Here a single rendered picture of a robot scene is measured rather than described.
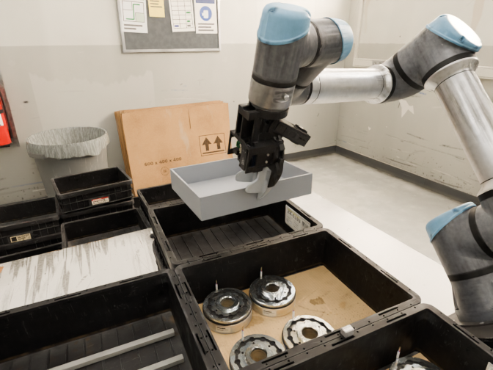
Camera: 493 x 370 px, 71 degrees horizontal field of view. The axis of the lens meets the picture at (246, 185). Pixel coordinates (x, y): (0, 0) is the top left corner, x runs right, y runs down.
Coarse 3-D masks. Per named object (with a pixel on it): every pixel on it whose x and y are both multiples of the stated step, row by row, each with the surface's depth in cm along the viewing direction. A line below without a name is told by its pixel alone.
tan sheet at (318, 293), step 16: (304, 272) 87; (320, 272) 87; (304, 288) 82; (320, 288) 82; (336, 288) 82; (304, 304) 77; (320, 304) 77; (336, 304) 77; (352, 304) 77; (256, 320) 73; (272, 320) 73; (288, 320) 73; (336, 320) 73; (352, 320) 73; (224, 336) 69; (240, 336) 69; (272, 336) 69; (224, 352) 65
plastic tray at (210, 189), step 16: (224, 160) 89; (176, 176) 79; (192, 176) 86; (208, 176) 88; (224, 176) 90; (288, 176) 86; (304, 176) 77; (176, 192) 82; (192, 192) 70; (208, 192) 81; (224, 192) 69; (240, 192) 70; (272, 192) 74; (288, 192) 77; (304, 192) 79; (192, 208) 72; (208, 208) 68; (224, 208) 70; (240, 208) 72
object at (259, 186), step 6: (264, 168) 66; (258, 174) 66; (264, 174) 67; (270, 174) 66; (258, 180) 67; (264, 180) 68; (246, 186) 67; (252, 186) 67; (258, 186) 68; (264, 186) 69; (252, 192) 68; (258, 192) 69; (264, 192) 70; (258, 198) 72
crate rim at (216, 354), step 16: (288, 240) 83; (336, 240) 84; (224, 256) 77; (176, 272) 71; (384, 272) 72; (400, 288) 67; (192, 304) 63; (400, 304) 63; (416, 304) 63; (368, 320) 59; (208, 336) 58; (320, 336) 56; (336, 336) 56; (288, 352) 53; (224, 368) 51; (256, 368) 51
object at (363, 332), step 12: (408, 312) 61; (420, 312) 62; (432, 312) 61; (372, 324) 59; (384, 324) 58; (456, 324) 59; (348, 336) 56; (360, 336) 56; (468, 336) 56; (324, 348) 54; (336, 348) 54; (480, 348) 54; (288, 360) 52; (300, 360) 52
